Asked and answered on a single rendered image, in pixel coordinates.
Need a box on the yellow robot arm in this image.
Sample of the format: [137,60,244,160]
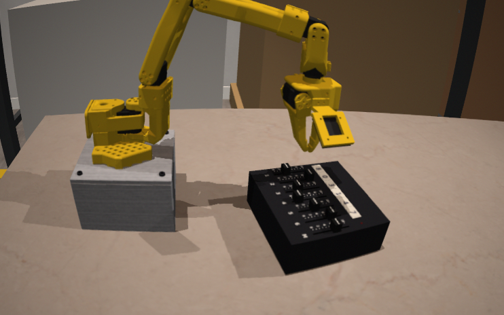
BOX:
[88,0,331,169]

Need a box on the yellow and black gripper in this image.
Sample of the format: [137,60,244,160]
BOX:
[281,73,355,153]

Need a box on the black lighting desk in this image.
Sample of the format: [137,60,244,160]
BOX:
[247,161,390,274]

